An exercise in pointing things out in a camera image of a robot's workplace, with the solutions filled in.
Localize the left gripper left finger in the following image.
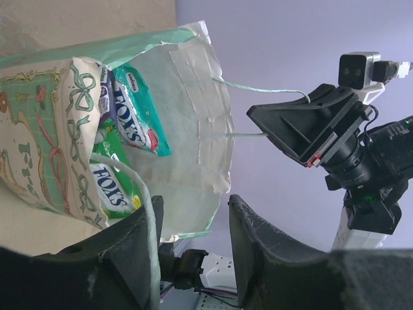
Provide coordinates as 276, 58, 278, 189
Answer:
1, 209, 150, 309

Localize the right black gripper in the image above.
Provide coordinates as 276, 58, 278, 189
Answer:
247, 84, 371, 181

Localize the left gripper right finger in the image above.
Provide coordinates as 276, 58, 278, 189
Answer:
228, 194, 412, 309

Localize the green Fox's candy bag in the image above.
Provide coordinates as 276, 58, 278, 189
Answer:
90, 129, 142, 220

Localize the teal Fox's candy bag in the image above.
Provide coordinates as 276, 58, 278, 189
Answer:
113, 63, 172, 157

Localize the purple Fox's candy bag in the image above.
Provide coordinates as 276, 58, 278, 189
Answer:
98, 65, 117, 128

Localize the green floral paper bag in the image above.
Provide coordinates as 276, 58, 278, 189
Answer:
1, 21, 236, 242

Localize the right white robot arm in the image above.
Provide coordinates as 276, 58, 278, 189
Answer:
247, 84, 412, 249

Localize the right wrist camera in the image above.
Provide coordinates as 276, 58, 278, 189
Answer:
338, 52, 412, 105

